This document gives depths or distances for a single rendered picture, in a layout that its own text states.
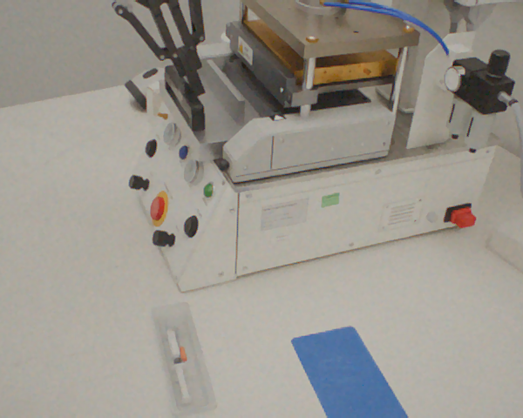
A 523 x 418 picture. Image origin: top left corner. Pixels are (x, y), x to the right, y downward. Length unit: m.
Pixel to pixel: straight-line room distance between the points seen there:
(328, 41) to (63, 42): 1.67
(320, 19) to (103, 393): 0.59
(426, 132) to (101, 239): 0.55
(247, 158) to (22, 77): 1.67
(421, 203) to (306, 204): 0.22
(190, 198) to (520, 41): 0.78
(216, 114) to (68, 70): 1.56
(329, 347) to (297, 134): 0.30
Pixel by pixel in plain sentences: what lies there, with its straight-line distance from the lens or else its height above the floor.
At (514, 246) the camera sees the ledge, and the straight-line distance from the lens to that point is 1.12.
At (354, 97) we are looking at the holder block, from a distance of 1.00.
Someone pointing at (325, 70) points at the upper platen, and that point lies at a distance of 0.93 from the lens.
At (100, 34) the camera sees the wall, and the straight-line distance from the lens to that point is 2.49.
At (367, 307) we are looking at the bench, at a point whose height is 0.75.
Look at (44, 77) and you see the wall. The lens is 2.48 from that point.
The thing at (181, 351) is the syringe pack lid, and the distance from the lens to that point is 0.87.
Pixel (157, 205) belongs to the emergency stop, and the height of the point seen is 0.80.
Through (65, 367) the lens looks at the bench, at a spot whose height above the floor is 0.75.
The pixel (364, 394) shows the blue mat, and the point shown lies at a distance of 0.87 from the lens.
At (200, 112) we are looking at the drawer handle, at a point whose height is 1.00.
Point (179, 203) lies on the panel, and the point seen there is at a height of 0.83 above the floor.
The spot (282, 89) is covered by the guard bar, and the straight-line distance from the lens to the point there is 0.91.
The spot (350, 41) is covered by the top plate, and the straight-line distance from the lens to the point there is 0.89.
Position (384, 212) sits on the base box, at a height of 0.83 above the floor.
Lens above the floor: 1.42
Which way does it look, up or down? 36 degrees down
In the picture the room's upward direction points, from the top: 4 degrees clockwise
